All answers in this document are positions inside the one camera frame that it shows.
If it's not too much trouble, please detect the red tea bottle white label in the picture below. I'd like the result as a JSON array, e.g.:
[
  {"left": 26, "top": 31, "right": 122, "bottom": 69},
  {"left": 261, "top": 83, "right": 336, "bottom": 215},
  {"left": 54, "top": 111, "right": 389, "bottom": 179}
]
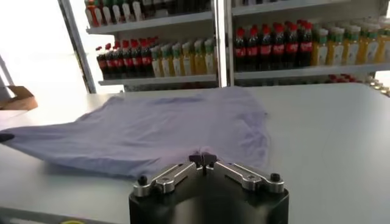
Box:
[{"left": 84, "top": 0, "right": 96, "bottom": 28}]

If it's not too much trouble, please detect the purple printed t-shirt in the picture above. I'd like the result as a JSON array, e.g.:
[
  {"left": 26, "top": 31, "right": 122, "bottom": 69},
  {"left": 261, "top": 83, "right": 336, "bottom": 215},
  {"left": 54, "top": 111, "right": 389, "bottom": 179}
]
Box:
[{"left": 0, "top": 86, "right": 272, "bottom": 180}]

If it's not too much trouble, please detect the yellow juice bottle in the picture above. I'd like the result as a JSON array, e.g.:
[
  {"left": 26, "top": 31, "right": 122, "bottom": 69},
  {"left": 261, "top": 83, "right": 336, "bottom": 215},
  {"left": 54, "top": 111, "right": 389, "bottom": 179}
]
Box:
[
  {"left": 342, "top": 26, "right": 362, "bottom": 66},
  {"left": 311, "top": 29, "right": 329, "bottom": 67},
  {"left": 161, "top": 44, "right": 174, "bottom": 77},
  {"left": 326, "top": 27, "right": 346, "bottom": 66},
  {"left": 172, "top": 42, "right": 184, "bottom": 76},
  {"left": 204, "top": 38, "right": 216, "bottom": 75},
  {"left": 182, "top": 41, "right": 195, "bottom": 76},
  {"left": 358, "top": 24, "right": 380, "bottom": 65},
  {"left": 151, "top": 45, "right": 163, "bottom": 78},
  {"left": 375, "top": 23, "right": 390, "bottom": 64},
  {"left": 193, "top": 39, "right": 207, "bottom": 75}
]

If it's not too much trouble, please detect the black slanted pole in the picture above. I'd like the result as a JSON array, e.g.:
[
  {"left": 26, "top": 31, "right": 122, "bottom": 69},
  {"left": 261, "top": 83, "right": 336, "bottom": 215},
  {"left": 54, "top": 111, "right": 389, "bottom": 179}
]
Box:
[{"left": 57, "top": 0, "right": 98, "bottom": 94}]

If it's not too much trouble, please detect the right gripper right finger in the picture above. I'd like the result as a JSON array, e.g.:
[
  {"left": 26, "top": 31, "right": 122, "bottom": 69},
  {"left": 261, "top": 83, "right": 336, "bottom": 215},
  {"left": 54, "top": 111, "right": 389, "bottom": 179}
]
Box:
[{"left": 203, "top": 152, "right": 286, "bottom": 195}]

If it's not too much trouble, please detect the red cap cola bottle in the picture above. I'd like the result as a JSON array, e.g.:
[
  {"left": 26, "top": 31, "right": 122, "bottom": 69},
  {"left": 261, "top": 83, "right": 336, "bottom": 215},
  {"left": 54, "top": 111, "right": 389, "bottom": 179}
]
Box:
[
  {"left": 271, "top": 23, "right": 286, "bottom": 70},
  {"left": 132, "top": 39, "right": 144, "bottom": 77},
  {"left": 258, "top": 24, "right": 274, "bottom": 71},
  {"left": 285, "top": 23, "right": 299, "bottom": 68},
  {"left": 122, "top": 40, "right": 134, "bottom": 77},
  {"left": 297, "top": 21, "right": 314, "bottom": 67},
  {"left": 246, "top": 26, "right": 260, "bottom": 72},
  {"left": 105, "top": 44, "right": 116, "bottom": 79},
  {"left": 233, "top": 27, "right": 247, "bottom": 72},
  {"left": 114, "top": 42, "right": 125, "bottom": 78},
  {"left": 96, "top": 46, "right": 108, "bottom": 79},
  {"left": 141, "top": 38, "right": 155, "bottom": 77}
]

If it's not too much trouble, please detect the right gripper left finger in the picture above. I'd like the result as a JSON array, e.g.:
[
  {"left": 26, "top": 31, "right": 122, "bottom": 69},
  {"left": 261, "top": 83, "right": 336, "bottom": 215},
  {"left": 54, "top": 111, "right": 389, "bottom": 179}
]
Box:
[{"left": 133, "top": 153, "right": 204, "bottom": 198}]

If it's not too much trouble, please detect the open cardboard box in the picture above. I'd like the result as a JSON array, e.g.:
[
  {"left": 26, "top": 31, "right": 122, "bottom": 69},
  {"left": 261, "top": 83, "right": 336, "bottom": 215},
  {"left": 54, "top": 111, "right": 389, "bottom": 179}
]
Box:
[{"left": 0, "top": 85, "right": 39, "bottom": 111}]

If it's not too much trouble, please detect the green cap dark bottle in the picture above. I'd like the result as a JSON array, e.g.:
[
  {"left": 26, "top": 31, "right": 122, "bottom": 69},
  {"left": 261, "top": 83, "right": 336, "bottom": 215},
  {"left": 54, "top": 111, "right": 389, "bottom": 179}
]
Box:
[
  {"left": 111, "top": 0, "right": 123, "bottom": 24},
  {"left": 93, "top": 0, "right": 104, "bottom": 27},
  {"left": 131, "top": 0, "right": 144, "bottom": 21},
  {"left": 121, "top": 0, "right": 133, "bottom": 23},
  {"left": 102, "top": 0, "right": 113, "bottom": 25}
]

